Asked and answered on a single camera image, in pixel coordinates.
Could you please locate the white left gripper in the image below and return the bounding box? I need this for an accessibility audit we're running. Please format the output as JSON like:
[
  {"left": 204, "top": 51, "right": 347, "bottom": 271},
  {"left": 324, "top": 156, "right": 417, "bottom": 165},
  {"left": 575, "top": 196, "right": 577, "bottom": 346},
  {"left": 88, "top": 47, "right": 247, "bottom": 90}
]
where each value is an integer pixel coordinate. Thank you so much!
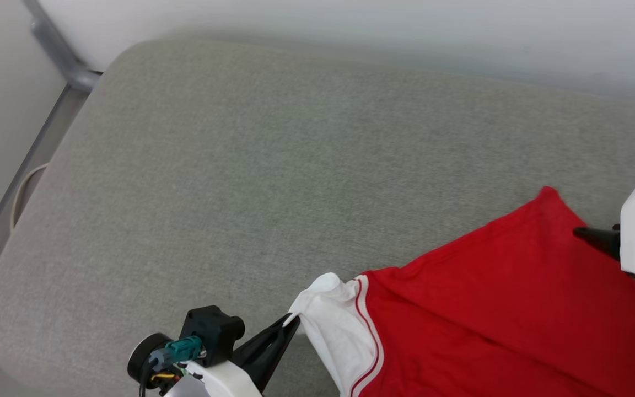
[{"left": 127, "top": 314, "right": 302, "bottom": 397}]

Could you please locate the red and white garment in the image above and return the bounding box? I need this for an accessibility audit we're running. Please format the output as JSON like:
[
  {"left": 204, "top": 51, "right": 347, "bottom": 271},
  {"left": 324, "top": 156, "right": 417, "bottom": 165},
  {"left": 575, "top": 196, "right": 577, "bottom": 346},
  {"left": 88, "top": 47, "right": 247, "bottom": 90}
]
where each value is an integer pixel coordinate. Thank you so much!
[{"left": 287, "top": 186, "right": 635, "bottom": 397}]

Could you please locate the teal left camera connector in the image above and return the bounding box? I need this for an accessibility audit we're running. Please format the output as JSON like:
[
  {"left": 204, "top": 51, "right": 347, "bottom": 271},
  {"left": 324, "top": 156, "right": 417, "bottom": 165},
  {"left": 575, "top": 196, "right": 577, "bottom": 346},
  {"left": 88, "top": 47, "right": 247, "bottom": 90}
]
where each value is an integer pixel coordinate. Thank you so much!
[{"left": 149, "top": 336, "right": 205, "bottom": 370}]

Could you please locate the white floor cable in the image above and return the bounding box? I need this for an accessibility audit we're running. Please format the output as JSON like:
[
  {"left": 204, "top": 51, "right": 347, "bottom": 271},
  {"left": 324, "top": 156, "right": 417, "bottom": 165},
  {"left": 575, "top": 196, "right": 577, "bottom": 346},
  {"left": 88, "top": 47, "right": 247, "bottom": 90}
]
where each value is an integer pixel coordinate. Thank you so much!
[{"left": 10, "top": 163, "right": 49, "bottom": 229}]

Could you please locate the grey metal floor rail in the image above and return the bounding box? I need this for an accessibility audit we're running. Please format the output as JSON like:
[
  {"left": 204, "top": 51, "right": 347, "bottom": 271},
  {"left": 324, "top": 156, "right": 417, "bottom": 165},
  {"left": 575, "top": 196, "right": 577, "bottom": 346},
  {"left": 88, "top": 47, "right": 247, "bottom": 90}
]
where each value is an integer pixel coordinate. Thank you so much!
[{"left": 0, "top": 83, "right": 89, "bottom": 287}]

